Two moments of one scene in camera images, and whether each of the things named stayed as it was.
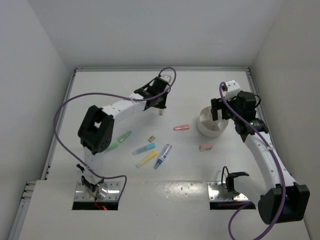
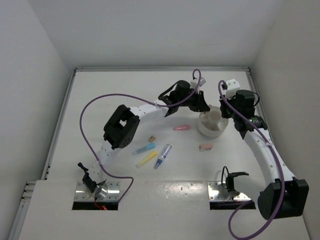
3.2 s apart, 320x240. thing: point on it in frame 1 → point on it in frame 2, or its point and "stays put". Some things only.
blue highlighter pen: x=144 y=148 stays put
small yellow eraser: x=151 y=138 stays put
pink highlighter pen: x=181 y=127 stays put
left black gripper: x=161 y=105 → x=200 y=105
